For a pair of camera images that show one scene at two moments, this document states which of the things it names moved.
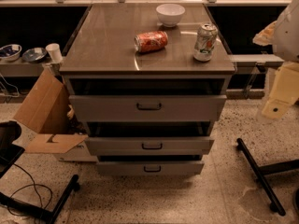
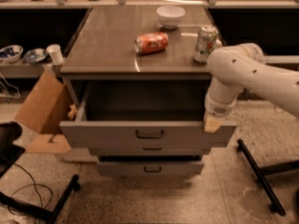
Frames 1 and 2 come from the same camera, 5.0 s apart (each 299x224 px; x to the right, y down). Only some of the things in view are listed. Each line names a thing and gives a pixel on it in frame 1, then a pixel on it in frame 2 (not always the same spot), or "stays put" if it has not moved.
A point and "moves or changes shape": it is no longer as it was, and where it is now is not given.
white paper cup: x=54 y=51 stays put
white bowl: x=170 y=14 stays put
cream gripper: x=289 y=36 to x=219 y=108
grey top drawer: x=149 y=108 moves or changes shape
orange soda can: x=150 y=41 stays put
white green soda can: x=205 y=42 stays put
